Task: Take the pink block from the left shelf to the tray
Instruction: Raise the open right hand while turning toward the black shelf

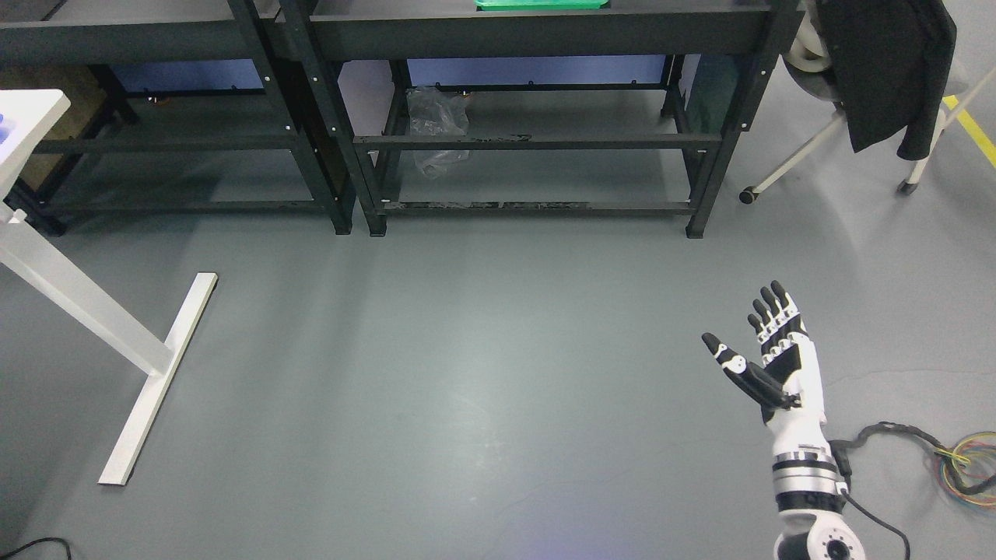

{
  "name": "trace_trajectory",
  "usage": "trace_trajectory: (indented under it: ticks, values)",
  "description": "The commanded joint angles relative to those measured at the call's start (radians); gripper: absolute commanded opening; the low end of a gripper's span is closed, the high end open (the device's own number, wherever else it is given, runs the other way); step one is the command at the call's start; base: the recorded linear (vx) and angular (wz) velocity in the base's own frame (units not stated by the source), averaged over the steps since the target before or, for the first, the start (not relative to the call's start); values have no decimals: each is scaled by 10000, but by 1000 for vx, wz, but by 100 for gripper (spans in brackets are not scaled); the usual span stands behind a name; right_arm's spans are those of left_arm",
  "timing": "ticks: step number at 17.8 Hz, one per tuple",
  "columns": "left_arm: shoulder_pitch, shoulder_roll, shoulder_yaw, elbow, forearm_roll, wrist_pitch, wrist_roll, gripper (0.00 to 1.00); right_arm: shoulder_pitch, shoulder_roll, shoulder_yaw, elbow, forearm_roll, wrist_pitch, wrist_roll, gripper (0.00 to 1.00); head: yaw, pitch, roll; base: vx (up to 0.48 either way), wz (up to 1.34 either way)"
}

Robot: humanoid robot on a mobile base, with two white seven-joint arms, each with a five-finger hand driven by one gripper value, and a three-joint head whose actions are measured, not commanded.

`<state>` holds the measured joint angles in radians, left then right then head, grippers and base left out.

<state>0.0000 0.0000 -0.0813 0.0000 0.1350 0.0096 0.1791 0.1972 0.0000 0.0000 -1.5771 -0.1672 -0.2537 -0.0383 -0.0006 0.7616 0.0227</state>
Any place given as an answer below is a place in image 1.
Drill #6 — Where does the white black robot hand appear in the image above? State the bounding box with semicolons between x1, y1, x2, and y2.
701;281;831;457

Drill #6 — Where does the white robot forearm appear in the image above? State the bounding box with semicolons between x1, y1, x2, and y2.
772;449;867;559

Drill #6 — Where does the right black metal shelf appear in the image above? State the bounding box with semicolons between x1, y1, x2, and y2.
280;1;804;239

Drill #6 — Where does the black metal shelf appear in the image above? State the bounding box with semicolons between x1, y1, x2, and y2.
1;1;355;236
280;1;804;239

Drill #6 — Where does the green tray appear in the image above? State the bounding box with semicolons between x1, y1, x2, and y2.
474;0;611;12

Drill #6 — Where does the left black metal shelf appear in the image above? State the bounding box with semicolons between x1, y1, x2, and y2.
1;1;355;236

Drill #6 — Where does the white chair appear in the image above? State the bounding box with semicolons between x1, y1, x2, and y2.
738;1;994;205

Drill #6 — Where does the black jacket on chair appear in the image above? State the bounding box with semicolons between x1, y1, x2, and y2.
817;1;957;162

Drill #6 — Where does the clear plastic bag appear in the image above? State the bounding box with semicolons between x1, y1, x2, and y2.
406;86;471;180

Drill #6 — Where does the white table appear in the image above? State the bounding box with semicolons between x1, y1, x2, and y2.
1;89;219;486

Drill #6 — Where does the coloured wire coil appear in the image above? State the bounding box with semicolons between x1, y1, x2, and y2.
934;432;996;510

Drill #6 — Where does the black floor cable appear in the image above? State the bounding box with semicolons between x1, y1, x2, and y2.
0;537;73;560

